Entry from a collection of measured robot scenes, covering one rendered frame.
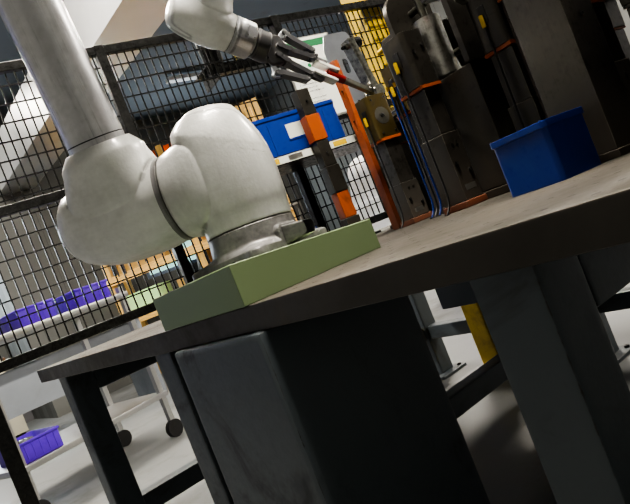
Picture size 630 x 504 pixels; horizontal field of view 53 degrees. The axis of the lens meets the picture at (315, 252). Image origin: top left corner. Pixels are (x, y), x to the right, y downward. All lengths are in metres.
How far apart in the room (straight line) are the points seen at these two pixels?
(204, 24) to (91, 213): 0.61
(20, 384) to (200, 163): 4.71
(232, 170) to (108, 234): 0.24
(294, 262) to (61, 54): 0.51
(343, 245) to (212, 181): 0.24
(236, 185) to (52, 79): 0.35
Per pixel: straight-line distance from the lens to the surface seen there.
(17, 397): 5.64
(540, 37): 1.09
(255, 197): 1.03
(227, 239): 1.04
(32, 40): 1.16
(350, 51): 1.75
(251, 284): 0.92
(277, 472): 1.02
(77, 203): 1.13
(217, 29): 1.56
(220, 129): 1.06
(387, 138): 1.68
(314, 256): 0.99
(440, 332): 2.80
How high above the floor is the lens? 0.75
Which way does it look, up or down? 1 degrees down
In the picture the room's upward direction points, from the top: 22 degrees counter-clockwise
